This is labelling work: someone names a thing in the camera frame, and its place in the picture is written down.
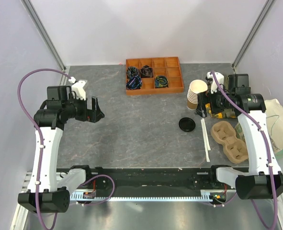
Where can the dark rolled tie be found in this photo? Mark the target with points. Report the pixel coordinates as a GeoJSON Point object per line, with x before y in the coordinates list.
{"type": "Point", "coordinates": [132, 72]}

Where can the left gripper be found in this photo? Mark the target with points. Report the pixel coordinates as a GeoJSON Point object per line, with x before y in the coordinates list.
{"type": "Point", "coordinates": [87, 114]}

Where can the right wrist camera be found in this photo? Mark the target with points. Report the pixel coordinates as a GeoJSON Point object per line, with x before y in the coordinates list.
{"type": "Point", "coordinates": [211, 82]}

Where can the green yellow rolled tie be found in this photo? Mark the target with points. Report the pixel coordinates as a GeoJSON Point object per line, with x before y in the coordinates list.
{"type": "Point", "coordinates": [161, 81]}

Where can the black plastic cup lid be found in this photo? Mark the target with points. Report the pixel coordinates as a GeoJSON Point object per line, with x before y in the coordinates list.
{"type": "Point", "coordinates": [187, 124]}

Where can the green printed paper bag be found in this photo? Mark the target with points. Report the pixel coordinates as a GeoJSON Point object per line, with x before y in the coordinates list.
{"type": "Point", "coordinates": [274, 112]}

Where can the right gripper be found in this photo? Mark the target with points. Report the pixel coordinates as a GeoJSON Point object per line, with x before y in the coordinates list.
{"type": "Point", "coordinates": [212, 97]}

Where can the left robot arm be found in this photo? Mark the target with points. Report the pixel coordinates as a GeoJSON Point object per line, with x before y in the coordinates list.
{"type": "Point", "coordinates": [44, 191]}

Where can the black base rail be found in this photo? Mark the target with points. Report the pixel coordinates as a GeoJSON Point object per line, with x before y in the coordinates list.
{"type": "Point", "coordinates": [152, 182]}

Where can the orange wooden compartment tray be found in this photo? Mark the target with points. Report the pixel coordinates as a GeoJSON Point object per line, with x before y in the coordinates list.
{"type": "Point", "coordinates": [153, 75]}

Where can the stack of paper cups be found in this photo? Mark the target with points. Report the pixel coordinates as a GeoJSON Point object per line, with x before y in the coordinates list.
{"type": "Point", "coordinates": [196, 87]}

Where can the camouflage cloth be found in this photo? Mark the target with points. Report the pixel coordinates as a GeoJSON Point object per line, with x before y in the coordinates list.
{"type": "Point", "coordinates": [228, 109]}

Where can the cardboard cup carrier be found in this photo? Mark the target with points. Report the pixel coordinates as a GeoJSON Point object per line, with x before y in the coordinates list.
{"type": "Point", "coordinates": [235, 149]}

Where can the slotted cable duct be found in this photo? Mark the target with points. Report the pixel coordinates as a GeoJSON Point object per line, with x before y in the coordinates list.
{"type": "Point", "coordinates": [82, 196]}

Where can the white wrapped straw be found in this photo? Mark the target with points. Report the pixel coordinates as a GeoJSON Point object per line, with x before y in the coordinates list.
{"type": "Point", "coordinates": [203, 121]}
{"type": "Point", "coordinates": [205, 142]}

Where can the brown rolled tie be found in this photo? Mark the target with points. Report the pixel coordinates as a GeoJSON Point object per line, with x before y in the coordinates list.
{"type": "Point", "coordinates": [146, 72]}

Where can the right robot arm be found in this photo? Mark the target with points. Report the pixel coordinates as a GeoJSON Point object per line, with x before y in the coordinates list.
{"type": "Point", "coordinates": [264, 179]}

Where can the blue striped rolled tie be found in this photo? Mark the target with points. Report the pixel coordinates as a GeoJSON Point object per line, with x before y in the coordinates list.
{"type": "Point", "coordinates": [134, 83]}

